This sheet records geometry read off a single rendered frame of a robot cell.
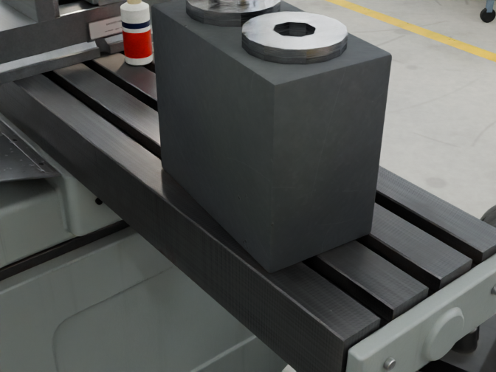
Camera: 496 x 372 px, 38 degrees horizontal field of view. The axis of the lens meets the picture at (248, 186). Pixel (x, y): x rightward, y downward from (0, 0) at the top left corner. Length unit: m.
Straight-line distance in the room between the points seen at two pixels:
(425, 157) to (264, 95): 2.26
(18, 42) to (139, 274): 0.38
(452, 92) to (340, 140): 2.75
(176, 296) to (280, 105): 0.71
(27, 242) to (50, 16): 0.31
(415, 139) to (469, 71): 0.76
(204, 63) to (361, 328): 0.26
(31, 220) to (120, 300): 0.23
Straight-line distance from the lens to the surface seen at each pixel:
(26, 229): 1.00
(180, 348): 1.31
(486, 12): 4.24
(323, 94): 0.59
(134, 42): 1.05
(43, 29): 1.07
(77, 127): 0.91
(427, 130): 3.01
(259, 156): 0.60
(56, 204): 1.01
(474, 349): 1.12
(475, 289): 0.70
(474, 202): 2.59
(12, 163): 0.98
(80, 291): 1.09
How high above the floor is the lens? 1.38
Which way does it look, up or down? 33 degrees down
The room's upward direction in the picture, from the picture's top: straight up
